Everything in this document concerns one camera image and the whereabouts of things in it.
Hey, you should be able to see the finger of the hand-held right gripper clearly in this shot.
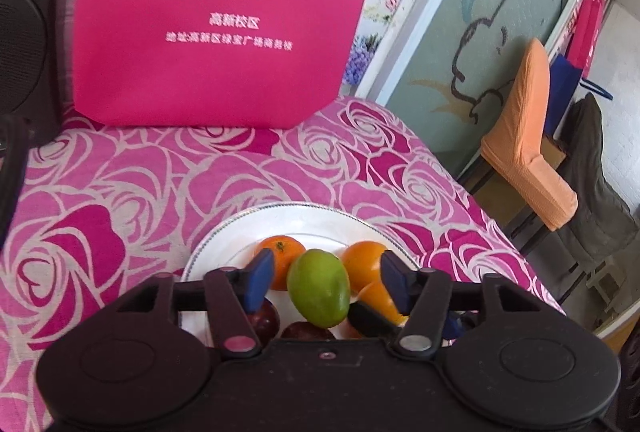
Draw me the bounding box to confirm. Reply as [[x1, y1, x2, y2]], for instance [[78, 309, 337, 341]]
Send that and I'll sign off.
[[442, 312, 466, 340], [348, 302, 406, 339]]

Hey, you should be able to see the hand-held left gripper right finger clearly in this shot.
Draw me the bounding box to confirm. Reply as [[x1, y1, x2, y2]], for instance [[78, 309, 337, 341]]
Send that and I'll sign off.
[[380, 250, 546, 358]]

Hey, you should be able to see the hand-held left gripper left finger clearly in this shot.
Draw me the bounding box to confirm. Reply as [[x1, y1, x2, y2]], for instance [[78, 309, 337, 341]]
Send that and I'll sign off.
[[107, 248, 276, 356]]

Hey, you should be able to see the large deep-orange orange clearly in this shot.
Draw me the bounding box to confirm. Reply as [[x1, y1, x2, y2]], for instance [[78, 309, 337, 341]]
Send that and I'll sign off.
[[357, 281, 408, 325]]

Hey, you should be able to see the tangerine with stem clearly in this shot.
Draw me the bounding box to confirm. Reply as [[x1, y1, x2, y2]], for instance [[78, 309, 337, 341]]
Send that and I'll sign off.
[[257, 235, 307, 291]]

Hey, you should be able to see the large yellow-orange orange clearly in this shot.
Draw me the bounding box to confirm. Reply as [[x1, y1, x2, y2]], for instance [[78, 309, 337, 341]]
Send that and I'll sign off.
[[341, 241, 391, 293]]

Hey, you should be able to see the dark red plum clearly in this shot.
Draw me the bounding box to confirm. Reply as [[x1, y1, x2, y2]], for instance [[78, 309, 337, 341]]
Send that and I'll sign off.
[[280, 321, 337, 342], [245, 298, 281, 345]]

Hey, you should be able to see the green mango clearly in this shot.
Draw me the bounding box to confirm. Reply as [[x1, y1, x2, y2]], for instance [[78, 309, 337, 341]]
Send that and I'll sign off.
[[286, 248, 351, 329]]

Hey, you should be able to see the white plate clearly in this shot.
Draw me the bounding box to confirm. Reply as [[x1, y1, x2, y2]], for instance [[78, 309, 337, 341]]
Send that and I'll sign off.
[[181, 202, 421, 348]]

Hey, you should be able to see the pink rose tablecloth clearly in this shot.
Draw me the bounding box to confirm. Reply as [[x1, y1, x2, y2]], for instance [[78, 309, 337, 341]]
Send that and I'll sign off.
[[0, 94, 566, 432]]

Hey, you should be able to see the dark covered chair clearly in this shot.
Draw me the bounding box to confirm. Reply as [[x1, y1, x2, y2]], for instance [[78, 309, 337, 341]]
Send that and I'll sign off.
[[530, 92, 640, 307]]

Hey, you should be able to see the orange covered chair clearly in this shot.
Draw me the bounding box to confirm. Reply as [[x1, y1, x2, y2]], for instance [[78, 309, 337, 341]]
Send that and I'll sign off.
[[480, 38, 579, 233]]

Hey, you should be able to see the pink tote bag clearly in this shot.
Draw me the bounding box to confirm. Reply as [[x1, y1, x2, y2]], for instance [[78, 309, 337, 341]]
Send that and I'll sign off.
[[72, 0, 391, 130]]

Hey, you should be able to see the blue hanging bag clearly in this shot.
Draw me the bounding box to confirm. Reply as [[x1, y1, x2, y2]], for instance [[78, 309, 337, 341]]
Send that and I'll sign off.
[[542, 54, 613, 137]]

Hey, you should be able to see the glass door with cartoon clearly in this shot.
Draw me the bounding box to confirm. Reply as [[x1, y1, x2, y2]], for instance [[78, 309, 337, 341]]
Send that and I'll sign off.
[[350, 0, 616, 183]]

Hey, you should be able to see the pink hanging bag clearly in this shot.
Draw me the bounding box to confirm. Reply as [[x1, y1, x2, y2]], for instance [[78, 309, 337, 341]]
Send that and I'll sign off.
[[565, 0, 606, 70]]

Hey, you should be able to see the black speaker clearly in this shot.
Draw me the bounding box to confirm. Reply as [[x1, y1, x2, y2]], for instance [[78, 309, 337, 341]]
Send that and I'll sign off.
[[0, 0, 66, 147]]

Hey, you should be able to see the black strap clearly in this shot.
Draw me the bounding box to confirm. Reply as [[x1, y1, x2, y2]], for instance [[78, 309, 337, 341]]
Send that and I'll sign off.
[[0, 116, 31, 247]]

